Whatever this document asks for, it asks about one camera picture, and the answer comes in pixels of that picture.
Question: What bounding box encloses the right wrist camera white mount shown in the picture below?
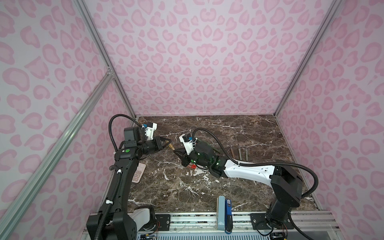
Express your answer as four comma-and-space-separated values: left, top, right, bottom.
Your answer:
179, 133, 197, 155

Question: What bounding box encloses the blue grey camera mount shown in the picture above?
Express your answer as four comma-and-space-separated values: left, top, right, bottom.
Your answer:
216, 196, 233, 235

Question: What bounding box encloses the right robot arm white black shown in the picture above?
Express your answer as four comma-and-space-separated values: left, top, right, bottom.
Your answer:
173, 128, 319, 240

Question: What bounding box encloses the pink calculator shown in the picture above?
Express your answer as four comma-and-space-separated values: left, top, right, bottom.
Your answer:
132, 163, 146, 184

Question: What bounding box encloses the aluminium frame corner post right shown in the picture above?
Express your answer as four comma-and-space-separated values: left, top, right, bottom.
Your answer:
274, 0, 345, 119

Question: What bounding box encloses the aluminium diagonal frame bar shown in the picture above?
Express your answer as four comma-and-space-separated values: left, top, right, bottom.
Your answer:
1, 73, 115, 240

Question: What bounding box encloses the aluminium frame corner post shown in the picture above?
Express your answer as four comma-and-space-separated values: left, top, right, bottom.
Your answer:
74, 0, 137, 119
274, 0, 345, 119

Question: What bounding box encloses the aluminium frame corner post left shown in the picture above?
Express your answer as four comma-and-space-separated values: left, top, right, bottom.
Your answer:
74, 0, 137, 119

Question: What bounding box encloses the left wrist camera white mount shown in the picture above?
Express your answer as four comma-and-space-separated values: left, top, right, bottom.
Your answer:
142, 123, 158, 141

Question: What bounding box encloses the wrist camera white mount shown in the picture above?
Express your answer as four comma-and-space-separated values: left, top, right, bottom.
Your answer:
142, 123, 158, 141
179, 133, 197, 155

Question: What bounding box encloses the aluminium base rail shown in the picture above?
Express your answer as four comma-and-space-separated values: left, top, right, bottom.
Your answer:
80, 209, 343, 240

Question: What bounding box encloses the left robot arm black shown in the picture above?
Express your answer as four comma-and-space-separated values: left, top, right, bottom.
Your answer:
86, 114, 172, 240

